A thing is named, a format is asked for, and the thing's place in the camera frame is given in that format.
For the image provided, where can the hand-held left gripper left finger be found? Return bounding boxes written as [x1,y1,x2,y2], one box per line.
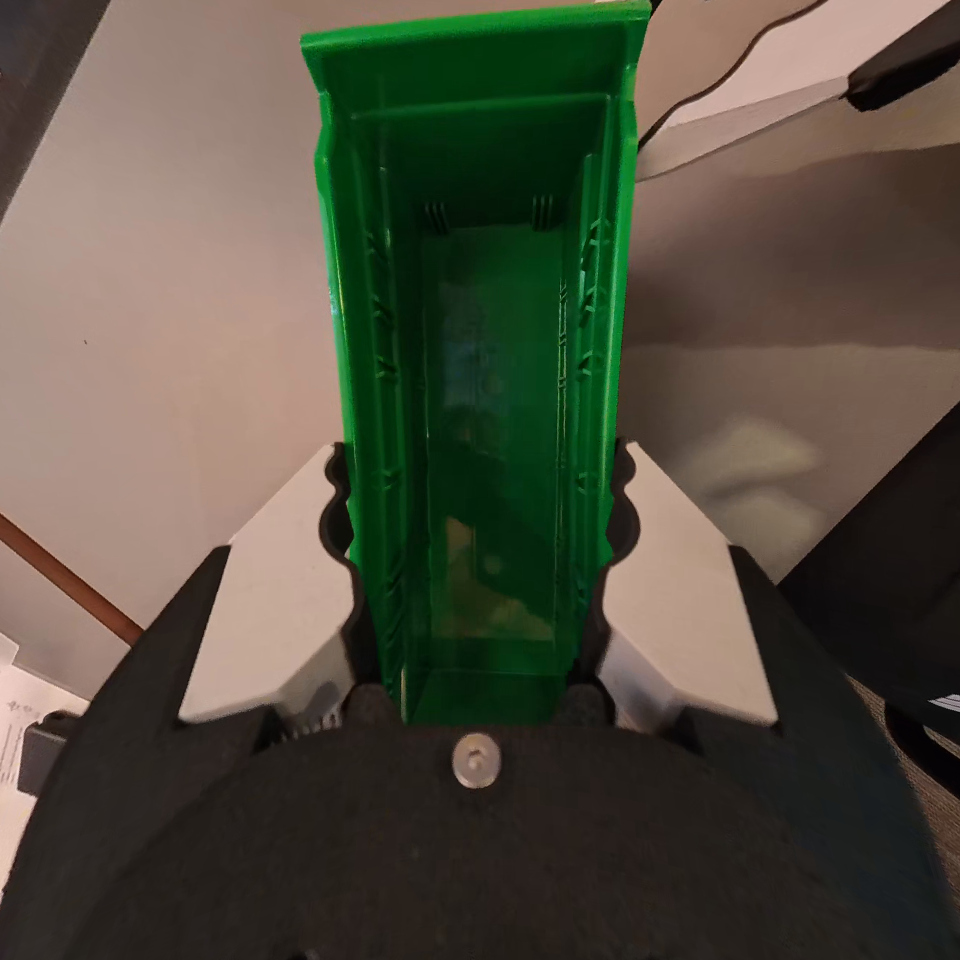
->
[176,441,378,734]

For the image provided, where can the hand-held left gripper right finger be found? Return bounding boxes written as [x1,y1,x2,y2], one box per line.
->
[581,438,782,734]

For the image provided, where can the green plastic bin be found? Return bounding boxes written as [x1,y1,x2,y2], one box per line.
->
[298,0,652,727]

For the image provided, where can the white paper sheet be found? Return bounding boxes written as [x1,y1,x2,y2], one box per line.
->
[0,636,91,826]

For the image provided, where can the black cable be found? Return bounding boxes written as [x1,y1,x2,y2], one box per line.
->
[636,0,820,149]

